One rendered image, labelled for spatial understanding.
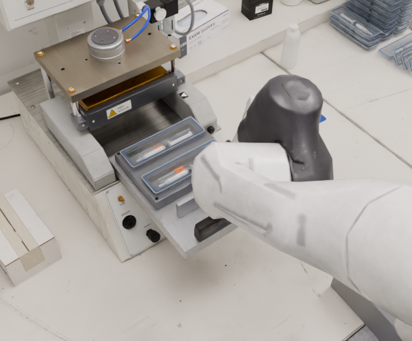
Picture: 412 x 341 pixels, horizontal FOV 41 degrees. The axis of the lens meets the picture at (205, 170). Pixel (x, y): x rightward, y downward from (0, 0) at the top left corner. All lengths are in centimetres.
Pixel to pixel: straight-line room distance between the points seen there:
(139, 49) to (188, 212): 39
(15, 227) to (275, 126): 75
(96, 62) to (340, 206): 82
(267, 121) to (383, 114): 100
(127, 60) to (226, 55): 59
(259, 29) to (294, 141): 120
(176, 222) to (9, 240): 40
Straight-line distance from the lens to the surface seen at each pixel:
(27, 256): 126
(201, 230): 102
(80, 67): 121
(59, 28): 137
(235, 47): 178
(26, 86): 149
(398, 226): 45
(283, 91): 70
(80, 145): 120
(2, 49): 172
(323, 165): 71
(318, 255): 52
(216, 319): 122
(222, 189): 63
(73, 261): 132
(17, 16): 127
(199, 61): 172
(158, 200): 108
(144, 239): 129
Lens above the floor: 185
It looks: 49 degrees down
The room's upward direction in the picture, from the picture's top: 1 degrees clockwise
